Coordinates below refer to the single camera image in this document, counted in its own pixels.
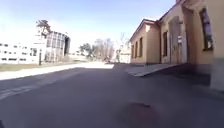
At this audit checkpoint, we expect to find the pale building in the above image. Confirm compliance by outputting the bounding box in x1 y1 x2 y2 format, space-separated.
115 44 132 64

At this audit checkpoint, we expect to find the row of bare trees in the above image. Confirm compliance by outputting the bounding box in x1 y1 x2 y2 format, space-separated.
78 37 116 63

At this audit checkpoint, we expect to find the raised grey pavement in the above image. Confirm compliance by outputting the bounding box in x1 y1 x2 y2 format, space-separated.
124 62 182 78

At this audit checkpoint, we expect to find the grey asphalt road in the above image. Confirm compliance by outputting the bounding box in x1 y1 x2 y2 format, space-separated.
0 62 224 128

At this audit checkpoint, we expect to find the yellow building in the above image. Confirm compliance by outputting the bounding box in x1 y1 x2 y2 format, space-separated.
129 0 224 93

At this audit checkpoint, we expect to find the tall building with glass front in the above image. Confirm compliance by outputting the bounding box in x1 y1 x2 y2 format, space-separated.
33 19 72 64

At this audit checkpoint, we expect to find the dark pole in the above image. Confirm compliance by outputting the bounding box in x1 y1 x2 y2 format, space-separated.
38 49 43 66

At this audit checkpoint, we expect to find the pale pavement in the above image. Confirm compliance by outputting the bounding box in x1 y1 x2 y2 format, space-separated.
0 61 115 82

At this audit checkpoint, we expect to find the grass strip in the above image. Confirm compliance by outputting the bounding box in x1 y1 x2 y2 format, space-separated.
0 61 79 73

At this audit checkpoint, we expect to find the white long building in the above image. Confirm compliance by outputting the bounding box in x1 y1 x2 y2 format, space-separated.
0 42 40 65

